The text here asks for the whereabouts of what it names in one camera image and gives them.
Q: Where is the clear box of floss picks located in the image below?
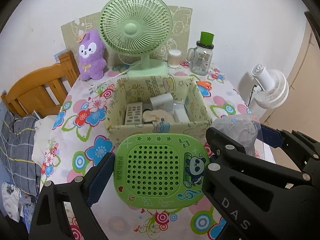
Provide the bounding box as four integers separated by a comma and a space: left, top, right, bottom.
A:
213, 114, 265, 160

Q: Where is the green panda speaker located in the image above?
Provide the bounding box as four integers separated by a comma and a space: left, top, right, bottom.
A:
113, 133, 209, 209

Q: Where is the round cartoon coaster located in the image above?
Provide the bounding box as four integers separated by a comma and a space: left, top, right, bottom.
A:
142, 109, 175, 124

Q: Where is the white air conditioner remote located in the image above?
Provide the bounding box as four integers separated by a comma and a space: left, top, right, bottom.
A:
125, 102, 143, 125

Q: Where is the white small box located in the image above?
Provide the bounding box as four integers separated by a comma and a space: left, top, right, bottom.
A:
174, 108, 190, 123

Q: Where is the patterned fabric storage box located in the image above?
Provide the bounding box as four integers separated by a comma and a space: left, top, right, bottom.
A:
105, 75, 212, 145

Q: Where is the white clip fan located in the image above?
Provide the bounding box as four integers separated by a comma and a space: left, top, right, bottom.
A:
251, 64, 289, 109

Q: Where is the white charger block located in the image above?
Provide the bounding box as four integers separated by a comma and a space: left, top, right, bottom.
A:
150, 93, 174, 112

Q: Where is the floral tablecloth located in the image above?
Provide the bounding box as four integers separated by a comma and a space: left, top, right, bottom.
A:
41, 66, 249, 239

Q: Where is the glass mason jar green lid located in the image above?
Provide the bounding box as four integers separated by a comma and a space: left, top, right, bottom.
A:
186, 31, 214, 76

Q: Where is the grey plaid bedding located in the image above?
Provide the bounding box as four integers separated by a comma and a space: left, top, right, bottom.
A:
0, 100, 43, 230

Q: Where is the cotton swab container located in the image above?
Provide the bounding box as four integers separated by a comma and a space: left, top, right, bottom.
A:
168, 49, 182, 68

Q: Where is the orange wooden chair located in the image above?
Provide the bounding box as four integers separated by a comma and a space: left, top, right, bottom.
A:
1, 50, 80, 117

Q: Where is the green desk fan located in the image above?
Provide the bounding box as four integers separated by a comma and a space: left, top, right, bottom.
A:
99, 0, 173, 77

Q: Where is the purple plush toy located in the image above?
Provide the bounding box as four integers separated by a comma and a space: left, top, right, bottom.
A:
78, 29, 107, 81

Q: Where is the white fan power cable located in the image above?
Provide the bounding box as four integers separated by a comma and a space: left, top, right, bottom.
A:
89, 61, 143, 93

